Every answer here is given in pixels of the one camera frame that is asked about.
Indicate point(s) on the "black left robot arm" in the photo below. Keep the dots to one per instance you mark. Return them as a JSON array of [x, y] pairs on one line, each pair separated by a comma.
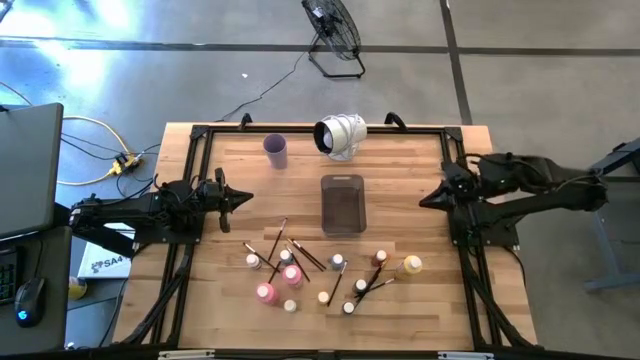
[[125, 207]]

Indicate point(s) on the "white printed cardboard box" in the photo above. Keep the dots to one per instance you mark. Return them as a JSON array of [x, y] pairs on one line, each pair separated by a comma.
[[107, 265]]

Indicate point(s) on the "large orange-yellow paint bottle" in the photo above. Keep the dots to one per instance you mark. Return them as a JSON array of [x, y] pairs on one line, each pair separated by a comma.
[[409, 266]]

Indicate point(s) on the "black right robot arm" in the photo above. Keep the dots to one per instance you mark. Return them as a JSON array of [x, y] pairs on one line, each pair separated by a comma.
[[540, 197]]

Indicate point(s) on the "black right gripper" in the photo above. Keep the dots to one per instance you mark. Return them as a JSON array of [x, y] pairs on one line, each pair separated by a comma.
[[460, 182]]

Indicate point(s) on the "black floor fan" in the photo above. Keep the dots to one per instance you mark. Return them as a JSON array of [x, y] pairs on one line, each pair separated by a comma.
[[332, 27]]

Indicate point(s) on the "black keyboard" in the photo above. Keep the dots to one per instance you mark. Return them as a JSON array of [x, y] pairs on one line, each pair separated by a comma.
[[7, 277]]

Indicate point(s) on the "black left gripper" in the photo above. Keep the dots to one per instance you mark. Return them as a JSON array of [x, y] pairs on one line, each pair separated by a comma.
[[212, 195]]

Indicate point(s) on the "gold-ferruled black paint brush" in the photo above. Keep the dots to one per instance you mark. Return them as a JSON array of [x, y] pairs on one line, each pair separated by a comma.
[[306, 257]]

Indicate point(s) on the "orange-bristled black paint brush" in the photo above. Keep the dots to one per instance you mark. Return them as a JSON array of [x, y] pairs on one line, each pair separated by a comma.
[[372, 282]]

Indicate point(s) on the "translucent grey plastic bin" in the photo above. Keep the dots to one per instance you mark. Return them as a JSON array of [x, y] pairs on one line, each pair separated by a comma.
[[343, 205]]

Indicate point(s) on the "black aluminium table frame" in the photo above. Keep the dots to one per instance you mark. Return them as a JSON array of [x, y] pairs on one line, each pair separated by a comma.
[[240, 129]]

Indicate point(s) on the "black computer mouse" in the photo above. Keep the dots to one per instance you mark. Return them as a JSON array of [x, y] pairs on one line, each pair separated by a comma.
[[30, 302]]

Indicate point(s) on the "lilac plastic cup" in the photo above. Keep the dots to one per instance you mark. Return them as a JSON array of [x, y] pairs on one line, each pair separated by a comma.
[[276, 152]]

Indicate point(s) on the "small teal paint bottle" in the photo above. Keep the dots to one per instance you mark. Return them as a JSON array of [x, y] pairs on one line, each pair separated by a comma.
[[286, 256]]

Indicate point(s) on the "small yellow container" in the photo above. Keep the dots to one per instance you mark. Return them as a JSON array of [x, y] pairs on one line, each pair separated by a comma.
[[78, 288]]

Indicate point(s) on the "small green paint bottle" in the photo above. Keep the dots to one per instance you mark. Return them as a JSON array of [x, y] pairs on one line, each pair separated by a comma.
[[359, 285]]

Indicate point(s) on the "yellow black power strip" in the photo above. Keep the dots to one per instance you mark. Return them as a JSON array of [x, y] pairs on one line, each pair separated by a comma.
[[127, 163]]

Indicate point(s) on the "large pink paint bottle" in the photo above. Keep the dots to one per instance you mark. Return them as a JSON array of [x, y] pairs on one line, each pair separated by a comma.
[[292, 275], [266, 292]]

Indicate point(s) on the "dark desk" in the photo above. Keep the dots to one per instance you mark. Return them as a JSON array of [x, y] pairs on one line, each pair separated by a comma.
[[50, 260]]

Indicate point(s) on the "small dark blue paint bottle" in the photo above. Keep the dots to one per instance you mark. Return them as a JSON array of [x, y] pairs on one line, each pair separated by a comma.
[[348, 307]]

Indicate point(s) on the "small yellow paint bottle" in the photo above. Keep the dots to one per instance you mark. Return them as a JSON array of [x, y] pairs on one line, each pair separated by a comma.
[[323, 297]]

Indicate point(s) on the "small red paint bottle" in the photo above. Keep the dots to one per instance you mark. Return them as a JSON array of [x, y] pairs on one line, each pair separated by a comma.
[[380, 257]]

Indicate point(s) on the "small light blue paint bottle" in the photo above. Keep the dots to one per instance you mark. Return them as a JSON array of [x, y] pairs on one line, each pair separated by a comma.
[[337, 260]]

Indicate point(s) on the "black diagonal beam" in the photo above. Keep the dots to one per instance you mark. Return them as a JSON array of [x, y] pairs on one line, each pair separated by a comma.
[[62, 212]]

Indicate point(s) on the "black markers at right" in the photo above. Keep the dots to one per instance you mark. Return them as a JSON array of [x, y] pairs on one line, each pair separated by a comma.
[[382, 285]]

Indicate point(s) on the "small white paint bottle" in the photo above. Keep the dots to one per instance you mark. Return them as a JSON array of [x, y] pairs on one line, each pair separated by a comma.
[[253, 261], [290, 305]]

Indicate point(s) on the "white frame bracket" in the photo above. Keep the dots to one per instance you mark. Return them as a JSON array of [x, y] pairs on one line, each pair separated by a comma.
[[186, 355], [465, 356]]

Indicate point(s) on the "blue-grey metal stand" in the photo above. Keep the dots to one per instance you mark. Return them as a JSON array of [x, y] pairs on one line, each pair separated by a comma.
[[607, 250]]

